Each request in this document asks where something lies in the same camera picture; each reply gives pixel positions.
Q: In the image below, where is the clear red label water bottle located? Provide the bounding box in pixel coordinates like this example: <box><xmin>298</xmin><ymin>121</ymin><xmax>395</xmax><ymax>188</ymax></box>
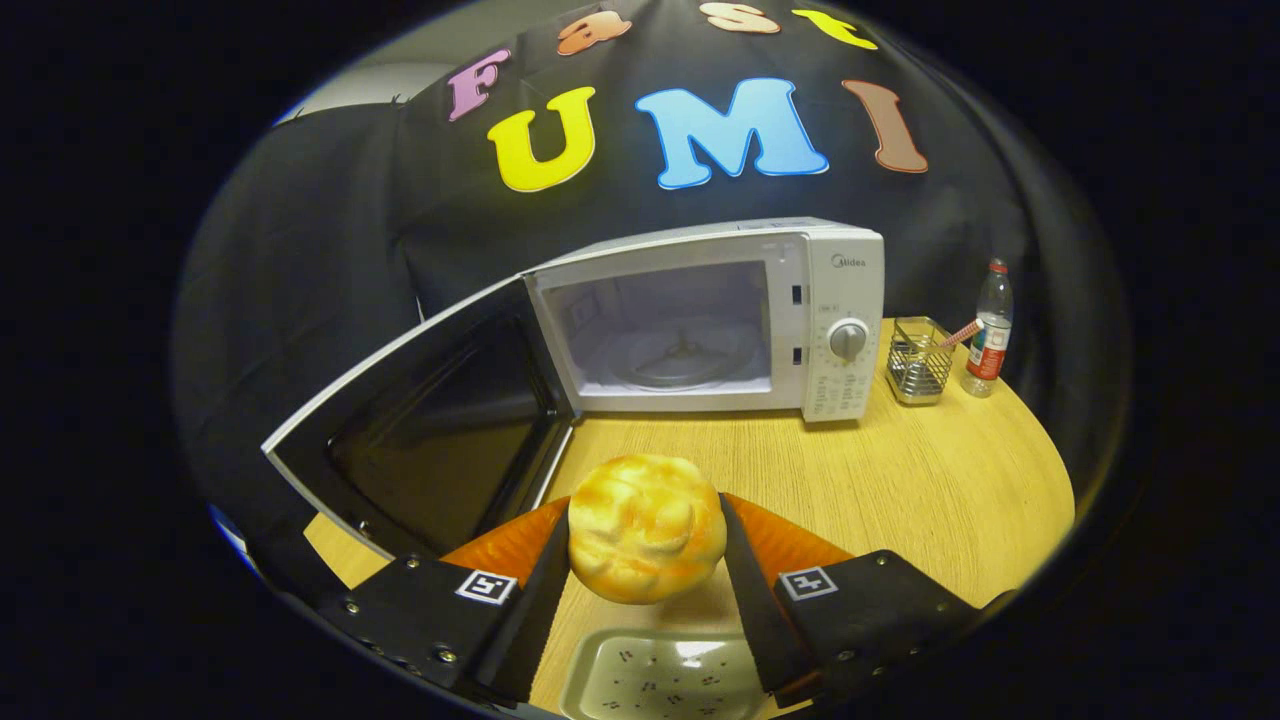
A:
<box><xmin>960</xmin><ymin>258</ymin><xmax>1014</xmax><ymax>399</ymax></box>

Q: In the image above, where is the metal wire basket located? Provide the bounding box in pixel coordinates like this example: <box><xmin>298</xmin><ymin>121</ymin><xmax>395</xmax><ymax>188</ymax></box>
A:
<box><xmin>885</xmin><ymin>316</ymin><xmax>956</xmax><ymax>406</ymax></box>

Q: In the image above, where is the golden bread roll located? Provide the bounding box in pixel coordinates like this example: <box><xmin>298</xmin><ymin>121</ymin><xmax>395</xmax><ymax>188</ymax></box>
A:
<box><xmin>567</xmin><ymin>454</ymin><xmax>729</xmax><ymax>606</ymax></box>

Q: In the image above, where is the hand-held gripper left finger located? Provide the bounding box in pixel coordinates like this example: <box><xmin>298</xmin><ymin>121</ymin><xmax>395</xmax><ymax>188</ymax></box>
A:
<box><xmin>318</xmin><ymin>497</ymin><xmax>571</xmax><ymax>706</ymax></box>

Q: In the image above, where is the white speckled tray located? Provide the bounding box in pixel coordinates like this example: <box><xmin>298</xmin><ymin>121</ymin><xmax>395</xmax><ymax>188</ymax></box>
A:
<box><xmin>558</xmin><ymin>628</ymin><xmax>773</xmax><ymax>720</ymax></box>

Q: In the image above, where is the black backdrop cloth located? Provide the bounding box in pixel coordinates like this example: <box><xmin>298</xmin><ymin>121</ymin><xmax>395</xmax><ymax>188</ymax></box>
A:
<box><xmin>170</xmin><ymin>0</ymin><xmax>1131</xmax><ymax>601</ymax></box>

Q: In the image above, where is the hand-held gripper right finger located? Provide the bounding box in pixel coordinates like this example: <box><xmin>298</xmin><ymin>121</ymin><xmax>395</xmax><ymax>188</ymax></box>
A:
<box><xmin>718</xmin><ymin>492</ymin><xmax>1001</xmax><ymax>706</ymax></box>

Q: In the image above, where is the white microwave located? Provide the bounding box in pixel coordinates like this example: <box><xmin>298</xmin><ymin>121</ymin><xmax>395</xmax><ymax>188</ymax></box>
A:
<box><xmin>262</xmin><ymin>216</ymin><xmax>886</xmax><ymax>561</ymax></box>

